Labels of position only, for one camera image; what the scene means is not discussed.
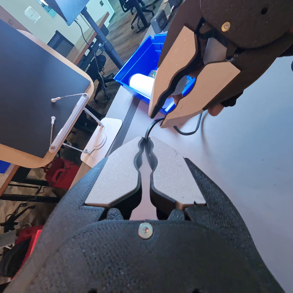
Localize red bag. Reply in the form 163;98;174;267
45;158;79;189

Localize wooden desk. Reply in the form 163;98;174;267
66;11;110;67

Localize white wall plate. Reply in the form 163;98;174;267
24;6;41;23

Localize black table with wooden edge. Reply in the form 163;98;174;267
0;18;94;168

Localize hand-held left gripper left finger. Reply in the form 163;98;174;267
85;137;143;207

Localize white paper roll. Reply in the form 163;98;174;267
129;74;155;99

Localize black metal stand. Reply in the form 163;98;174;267
0;165;61;204

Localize person's right hand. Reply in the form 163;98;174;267
208;90;244;116

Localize black cable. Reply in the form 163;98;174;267
144;112;204;171

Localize dark monitor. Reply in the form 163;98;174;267
42;0;90;26

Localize grey round object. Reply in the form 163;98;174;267
172;76;188;95

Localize red plastic case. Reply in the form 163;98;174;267
18;225;44;252

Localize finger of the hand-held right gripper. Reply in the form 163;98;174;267
160;60;241;128
148;26;204;118

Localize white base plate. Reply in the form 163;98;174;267
81;117;122;168

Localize blue plastic bin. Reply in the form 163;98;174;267
114;34;197;115

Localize white metal bracket bar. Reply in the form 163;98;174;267
49;93;88;152

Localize grey electronic device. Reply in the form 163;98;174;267
151;10;170;32

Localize black cabinet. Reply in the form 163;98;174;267
47;30;75;58

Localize black office chair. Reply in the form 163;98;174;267
119;0;156;33
87;54;115;102

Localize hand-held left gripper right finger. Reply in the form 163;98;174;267
148;137;206;210

